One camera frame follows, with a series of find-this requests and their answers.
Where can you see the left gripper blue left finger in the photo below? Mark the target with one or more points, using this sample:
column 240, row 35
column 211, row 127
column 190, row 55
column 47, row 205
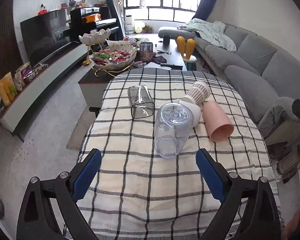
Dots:
column 36, row 217

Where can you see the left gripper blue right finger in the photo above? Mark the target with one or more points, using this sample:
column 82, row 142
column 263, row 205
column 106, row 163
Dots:
column 260, row 219

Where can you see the clear bluish plastic cup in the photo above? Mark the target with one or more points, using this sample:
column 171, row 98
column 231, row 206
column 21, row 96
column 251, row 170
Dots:
column 173, row 123

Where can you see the pink plastic cup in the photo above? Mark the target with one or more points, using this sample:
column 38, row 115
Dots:
column 217, row 123

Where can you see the brown patterned paper cup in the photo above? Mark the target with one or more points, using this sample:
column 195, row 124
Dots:
column 197, row 94

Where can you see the white plastic cup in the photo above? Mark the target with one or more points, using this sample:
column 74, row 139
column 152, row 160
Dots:
column 196, row 111

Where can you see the smoky grey square cup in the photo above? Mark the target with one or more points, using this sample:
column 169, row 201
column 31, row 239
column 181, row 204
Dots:
column 141, row 102

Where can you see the grey sectional sofa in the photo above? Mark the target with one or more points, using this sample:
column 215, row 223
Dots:
column 266, row 76

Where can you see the white electric heater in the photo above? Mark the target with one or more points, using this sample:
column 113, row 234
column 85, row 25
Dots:
column 286, row 165

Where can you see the checked white tablecloth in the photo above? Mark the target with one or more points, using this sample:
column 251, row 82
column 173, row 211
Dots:
column 137, row 194

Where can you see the white tv cabinet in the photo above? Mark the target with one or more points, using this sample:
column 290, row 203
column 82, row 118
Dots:
column 58, row 65

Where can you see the light green blanket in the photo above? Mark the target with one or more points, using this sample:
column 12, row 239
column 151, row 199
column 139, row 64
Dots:
column 211, row 32

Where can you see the yellow rabbit ear stool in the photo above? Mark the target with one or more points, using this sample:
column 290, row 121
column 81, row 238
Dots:
column 186, row 49

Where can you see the black remote control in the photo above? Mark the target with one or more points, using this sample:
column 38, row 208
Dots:
column 172, row 66

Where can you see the orange snack bag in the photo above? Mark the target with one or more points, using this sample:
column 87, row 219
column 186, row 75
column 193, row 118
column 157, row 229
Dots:
column 7, row 89

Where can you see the black top coffee table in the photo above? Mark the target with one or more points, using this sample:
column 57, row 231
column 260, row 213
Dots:
column 93, row 86

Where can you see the purple snack bag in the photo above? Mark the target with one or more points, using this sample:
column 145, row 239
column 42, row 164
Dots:
column 28, row 74

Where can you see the dark purple wallet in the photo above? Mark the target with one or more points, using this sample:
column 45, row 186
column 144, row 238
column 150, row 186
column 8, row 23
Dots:
column 159, row 59

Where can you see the black mug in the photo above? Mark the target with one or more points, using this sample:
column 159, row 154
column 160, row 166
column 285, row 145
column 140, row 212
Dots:
column 166, row 40

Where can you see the white paper sheet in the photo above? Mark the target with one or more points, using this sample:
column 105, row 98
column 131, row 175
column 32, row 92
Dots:
column 154, row 65

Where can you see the glass jar of nuts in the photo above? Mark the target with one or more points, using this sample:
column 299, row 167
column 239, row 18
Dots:
column 146, row 51

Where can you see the potted green plant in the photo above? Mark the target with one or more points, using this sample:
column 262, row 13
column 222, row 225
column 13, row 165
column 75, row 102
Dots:
column 147, row 29

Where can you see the two tier snack bowl stand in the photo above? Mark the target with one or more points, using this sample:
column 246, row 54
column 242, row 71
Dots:
column 103, row 55

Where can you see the black flat screen television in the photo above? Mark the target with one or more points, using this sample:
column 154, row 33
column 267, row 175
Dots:
column 43, row 35

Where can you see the white air purifier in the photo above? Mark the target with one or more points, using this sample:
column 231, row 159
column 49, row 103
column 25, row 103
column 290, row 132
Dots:
column 129, row 24

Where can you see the black upright piano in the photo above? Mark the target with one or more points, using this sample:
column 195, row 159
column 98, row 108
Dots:
column 84, row 20

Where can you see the red white toy figure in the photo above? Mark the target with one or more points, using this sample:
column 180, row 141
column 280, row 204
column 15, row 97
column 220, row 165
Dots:
column 43, row 9

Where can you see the grey rabbit figurine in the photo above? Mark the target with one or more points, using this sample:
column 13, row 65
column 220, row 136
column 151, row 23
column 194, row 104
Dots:
column 72, row 3

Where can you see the dark blue left curtain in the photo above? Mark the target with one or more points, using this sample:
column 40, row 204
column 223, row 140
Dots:
column 116, row 12

